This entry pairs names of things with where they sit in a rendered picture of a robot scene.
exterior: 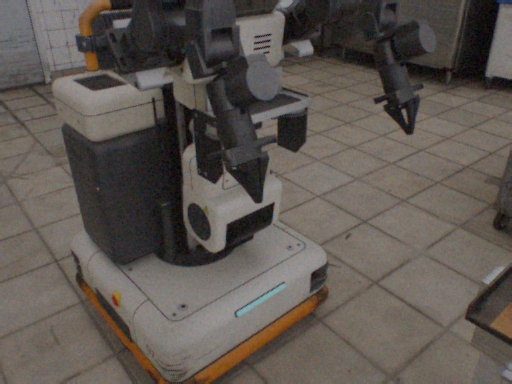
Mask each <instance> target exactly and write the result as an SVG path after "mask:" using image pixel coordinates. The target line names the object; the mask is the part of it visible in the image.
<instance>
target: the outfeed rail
mask: <svg viewBox="0 0 512 384"><path fill-rule="evenodd" d="M502 270H504V267H502V266H499V265H498V266H496V267H495V268H493V270H492V271H490V272H489V274H488V275H486V276H485V277H484V279H483V280H481V282H480V287H479V290H478V293H477V295H478V294H479V293H480V292H481V291H482V290H484V288H485V287H486V286H487V285H489V283H490V282H491V281H492V280H493V279H494V278H495V277H496V276H498V275H499V274H500V273H501V272H502ZM477 295H476V296H477ZM470 346H473V348H475V349H477V350H479V351H481V352H482V353H483V354H486V355H487V356H488V357H490V358H491V359H494V360H495V361H496V362H498V363H500V364H502V365H503V366H504V367H507V368H509V370H511V371H512V346H511V345H509V344H506V343H505V342H504V341H502V340H500V339H498V338H496V336H492V335H491V334H490V333H488V332H487V331H484V330H483V329H481V328H480V327H477V326H475V328H474V334H473V336H472V339H471V341H470Z"/></svg>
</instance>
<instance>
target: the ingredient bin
mask: <svg viewBox="0 0 512 384"><path fill-rule="evenodd" d="M497 3H499V6H500V8H499V12H498V16H497V19H496V26H495V30H494V34H493V38H492V45H491V49H490V53H489V56H488V63H487V67H486V71H485V73H486V75H485V77H489V78H487V80H486V83H485V84H484V85H485V86H484V88H485V89H487V90H488V89H489V86H491V83H492V81H493V77H502V78H506V79H508V80H510V79H511V80H512V0H497ZM490 80H491V81H490Z"/></svg>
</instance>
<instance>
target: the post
mask: <svg viewBox="0 0 512 384"><path fill-rule="evenodd" d="M511 182H512V147H511V150H510V152H509V155H508V161H507V164H506V166H505V169H504V172H503V178H502V181H501V183H500V186H499V192H498V195H497V197H496V200H495V203H494V210H496V211H498V212H499V211H500V209H501V206H503V205H504V204H505V202H506V200H507V197H508V191H507V190H506V189H507V186H508V184H509V183H511Z"/></svg>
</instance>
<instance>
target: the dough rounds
mask: <svg viewBox="0 0 512 384"><path fill-rule="evenodd" d="M491 326H492V327H493V328H494V329H496V330H497V331H500V332H501V333H503V334H505V335H507V336H509V337H510V338H511V339H512V301H511V303H510V304H509V305H508V306H507V307H506V308H505V309H504V310H503V311H502V312H501V314H500V315H499V316H498V317H497V318H496V319H495V320H494V321H493V322H492V324H491V325H490V327H491Z"/></svg>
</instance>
